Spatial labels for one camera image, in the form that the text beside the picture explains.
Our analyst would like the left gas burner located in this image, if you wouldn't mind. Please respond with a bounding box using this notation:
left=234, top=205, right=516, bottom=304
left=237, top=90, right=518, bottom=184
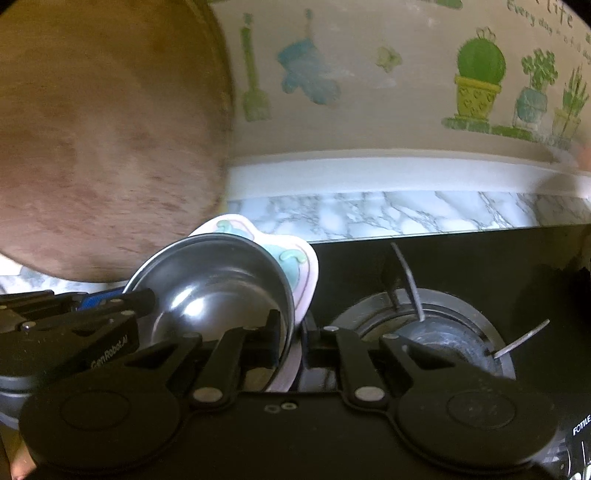
left=329, top=241, right=552, bottom=380

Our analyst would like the large steel basin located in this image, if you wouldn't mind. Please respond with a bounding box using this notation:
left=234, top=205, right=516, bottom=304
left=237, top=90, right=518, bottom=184
left=0, top=377, right=40, bottom=430

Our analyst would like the black gas stove top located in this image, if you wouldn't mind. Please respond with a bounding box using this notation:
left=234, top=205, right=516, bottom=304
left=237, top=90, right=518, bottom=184
left=308, top=225, right=590, bottom=479

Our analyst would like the round wooden cutting board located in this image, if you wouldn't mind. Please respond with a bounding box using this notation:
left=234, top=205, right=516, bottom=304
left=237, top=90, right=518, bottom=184
left=1, top=1, right=233, bottom=281

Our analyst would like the pink cat-ear bowl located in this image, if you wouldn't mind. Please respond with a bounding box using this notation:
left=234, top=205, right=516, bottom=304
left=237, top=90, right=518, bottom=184
left=190, top=214, right=318, bottom=392

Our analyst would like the stainless steel bowl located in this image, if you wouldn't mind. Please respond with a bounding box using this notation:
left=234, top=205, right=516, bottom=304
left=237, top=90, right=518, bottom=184
left=124, top=233, right=294, bottom=365

